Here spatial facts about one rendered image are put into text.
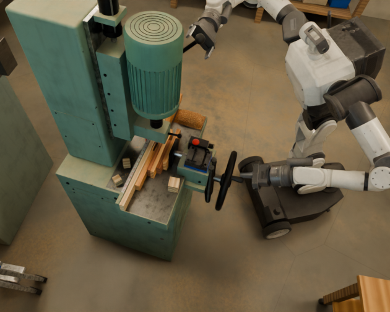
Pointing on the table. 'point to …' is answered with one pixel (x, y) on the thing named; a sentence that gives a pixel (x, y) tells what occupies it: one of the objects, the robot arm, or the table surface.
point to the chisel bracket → (141, 129)
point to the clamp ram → (174, 152)
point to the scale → (135, 166)
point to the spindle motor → (154, 62)
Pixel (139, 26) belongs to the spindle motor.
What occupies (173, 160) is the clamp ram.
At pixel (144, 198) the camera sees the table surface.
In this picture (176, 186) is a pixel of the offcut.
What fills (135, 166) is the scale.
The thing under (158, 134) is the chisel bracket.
